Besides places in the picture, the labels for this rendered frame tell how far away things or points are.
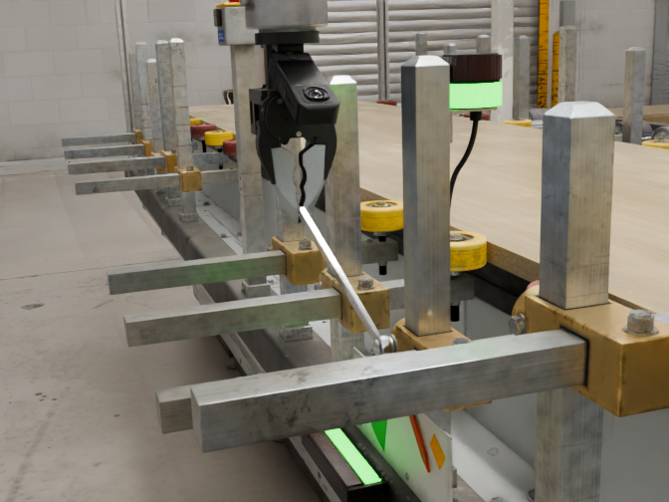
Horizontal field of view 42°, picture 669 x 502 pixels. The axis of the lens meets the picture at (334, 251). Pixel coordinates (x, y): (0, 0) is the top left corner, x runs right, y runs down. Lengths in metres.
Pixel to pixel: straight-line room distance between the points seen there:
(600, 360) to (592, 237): 0.09
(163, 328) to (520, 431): 0.48
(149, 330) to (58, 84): 7.80
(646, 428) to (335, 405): 0.49
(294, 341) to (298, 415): 0.85
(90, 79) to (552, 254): 8.26
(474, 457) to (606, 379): 0.61
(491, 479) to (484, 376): 0.58
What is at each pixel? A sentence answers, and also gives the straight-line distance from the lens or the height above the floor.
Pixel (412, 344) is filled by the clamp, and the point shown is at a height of 0.86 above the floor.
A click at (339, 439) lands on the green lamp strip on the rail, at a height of 0.70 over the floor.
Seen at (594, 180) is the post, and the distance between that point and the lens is 0.62.
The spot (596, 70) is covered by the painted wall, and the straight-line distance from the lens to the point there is 10.92.
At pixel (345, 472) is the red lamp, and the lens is 0.97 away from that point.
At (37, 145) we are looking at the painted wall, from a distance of 8.80.
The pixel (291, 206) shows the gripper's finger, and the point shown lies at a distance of 0.98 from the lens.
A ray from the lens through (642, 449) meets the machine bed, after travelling 0.97.
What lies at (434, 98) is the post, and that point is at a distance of 0.83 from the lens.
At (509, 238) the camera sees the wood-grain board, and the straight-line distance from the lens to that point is 1.14.
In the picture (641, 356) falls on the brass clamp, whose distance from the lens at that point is 0.58.
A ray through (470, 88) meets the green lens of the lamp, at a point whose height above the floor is 1.11.
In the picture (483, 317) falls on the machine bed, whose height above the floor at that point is 0.78.
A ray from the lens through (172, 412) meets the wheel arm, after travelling 0.78.
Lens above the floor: 1.16
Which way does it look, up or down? 14 degrees down
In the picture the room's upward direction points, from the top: 2 degrees counter-clockwise
